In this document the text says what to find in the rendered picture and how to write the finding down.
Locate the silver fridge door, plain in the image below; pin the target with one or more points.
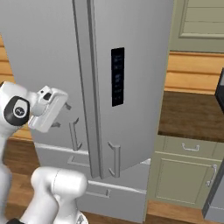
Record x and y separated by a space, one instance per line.
40 43

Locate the grey appliance with dark edge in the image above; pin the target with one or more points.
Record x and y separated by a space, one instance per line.
215 204

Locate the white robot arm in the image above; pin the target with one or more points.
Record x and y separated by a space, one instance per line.
55 186

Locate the black microwave oven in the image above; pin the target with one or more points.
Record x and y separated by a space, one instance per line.
220 93

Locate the silver fridge drawer front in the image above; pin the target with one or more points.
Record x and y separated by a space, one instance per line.
58 157
122 204

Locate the silver fridge door, black panel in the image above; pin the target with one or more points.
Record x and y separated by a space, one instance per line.
137 87

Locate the sage green base cupboard door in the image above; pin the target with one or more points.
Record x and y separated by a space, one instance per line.
180 183

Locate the sage green drawer front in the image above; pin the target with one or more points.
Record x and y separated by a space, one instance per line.
175 145

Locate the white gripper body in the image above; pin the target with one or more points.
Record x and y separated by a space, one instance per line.
48 115

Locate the sage green wall cupboard door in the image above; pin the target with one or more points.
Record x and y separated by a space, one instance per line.
201 23

